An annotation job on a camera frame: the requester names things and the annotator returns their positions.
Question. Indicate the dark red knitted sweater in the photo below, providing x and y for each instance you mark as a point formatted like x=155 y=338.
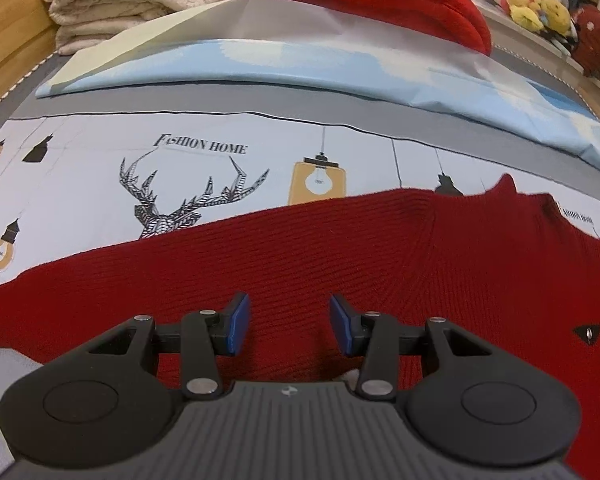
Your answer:
x=430 y=260

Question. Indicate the beige fluffy blanket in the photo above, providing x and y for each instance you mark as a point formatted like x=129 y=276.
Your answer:
x=105 y=5

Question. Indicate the pile of plush toys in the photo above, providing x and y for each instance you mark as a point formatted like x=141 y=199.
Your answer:
x=535 y=7

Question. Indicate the red cushion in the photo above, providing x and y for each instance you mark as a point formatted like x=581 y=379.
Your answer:
x=597 y=40

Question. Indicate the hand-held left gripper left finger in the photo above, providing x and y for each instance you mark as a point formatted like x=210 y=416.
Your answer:
x=240 y=324

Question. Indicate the printed bed sheet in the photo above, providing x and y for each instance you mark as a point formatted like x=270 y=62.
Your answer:
x=80 y=185

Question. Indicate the wooden bed frame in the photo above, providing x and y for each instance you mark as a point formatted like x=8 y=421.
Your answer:
x=10 y=35

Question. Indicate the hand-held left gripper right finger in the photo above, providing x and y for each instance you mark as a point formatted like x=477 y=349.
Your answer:
x=341 y=325

